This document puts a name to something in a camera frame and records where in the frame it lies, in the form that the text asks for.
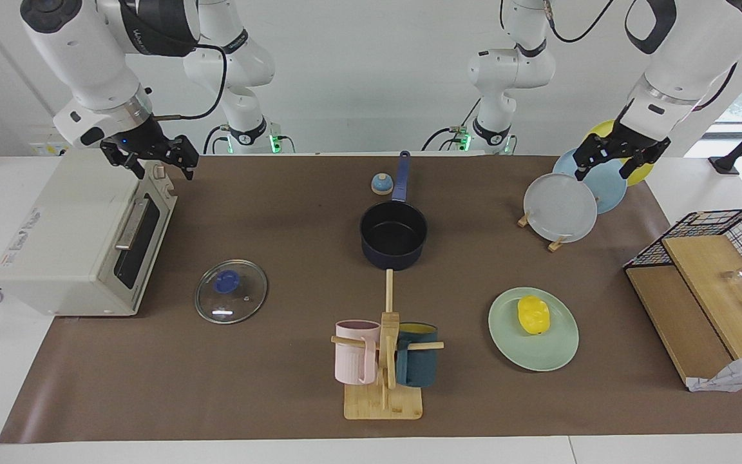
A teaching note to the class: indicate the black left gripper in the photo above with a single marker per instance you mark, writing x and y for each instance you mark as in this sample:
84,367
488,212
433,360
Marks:
622,143

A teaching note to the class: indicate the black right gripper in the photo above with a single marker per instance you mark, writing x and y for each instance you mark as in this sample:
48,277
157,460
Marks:
145,142

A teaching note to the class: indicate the yellow potato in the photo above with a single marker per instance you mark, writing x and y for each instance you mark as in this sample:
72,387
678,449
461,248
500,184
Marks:
533,314

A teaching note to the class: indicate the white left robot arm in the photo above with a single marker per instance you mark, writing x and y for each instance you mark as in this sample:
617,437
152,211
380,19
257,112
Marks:
686,58

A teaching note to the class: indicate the light blue plate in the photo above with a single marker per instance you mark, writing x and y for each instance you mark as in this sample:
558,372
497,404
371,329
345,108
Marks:
609,190

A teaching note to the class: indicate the yellow plate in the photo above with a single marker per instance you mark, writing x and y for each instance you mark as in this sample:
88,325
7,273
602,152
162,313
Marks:
641,173

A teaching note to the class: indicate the grey plate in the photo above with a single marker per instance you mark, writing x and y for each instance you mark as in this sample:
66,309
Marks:
559,209

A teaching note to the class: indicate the wooden plate rack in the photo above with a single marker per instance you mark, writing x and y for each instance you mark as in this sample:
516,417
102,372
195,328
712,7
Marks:
556,245

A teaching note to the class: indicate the green plate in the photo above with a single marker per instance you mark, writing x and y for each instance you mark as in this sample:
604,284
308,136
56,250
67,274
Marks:
525,351

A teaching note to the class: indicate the dark blue pot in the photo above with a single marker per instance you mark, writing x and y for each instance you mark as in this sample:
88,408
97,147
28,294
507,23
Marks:
393,238

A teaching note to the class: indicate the white socket box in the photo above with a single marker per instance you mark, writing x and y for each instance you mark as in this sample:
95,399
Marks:
55,138

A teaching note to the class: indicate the beige toaster oven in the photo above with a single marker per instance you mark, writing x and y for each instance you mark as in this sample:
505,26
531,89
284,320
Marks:
62,232

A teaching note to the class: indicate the light wooden board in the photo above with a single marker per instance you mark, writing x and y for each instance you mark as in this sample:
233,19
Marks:
712,283

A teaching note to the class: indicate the dark wooden board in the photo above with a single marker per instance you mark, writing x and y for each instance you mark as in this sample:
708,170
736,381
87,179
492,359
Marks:
680,322

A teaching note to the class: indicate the brown table mat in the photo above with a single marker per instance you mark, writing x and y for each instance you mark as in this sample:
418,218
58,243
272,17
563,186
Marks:
248,386

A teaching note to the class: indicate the white checkered cloth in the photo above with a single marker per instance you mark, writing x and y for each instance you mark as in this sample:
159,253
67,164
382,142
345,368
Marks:
741,374

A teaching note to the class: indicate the pink mug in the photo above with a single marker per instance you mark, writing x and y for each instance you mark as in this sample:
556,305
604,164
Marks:
353,357

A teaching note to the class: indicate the dark teal mug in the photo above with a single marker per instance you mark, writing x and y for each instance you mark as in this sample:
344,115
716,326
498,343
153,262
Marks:
419,367

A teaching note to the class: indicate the wooden mug rack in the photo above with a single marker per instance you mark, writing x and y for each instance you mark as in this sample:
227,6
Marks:
384,403

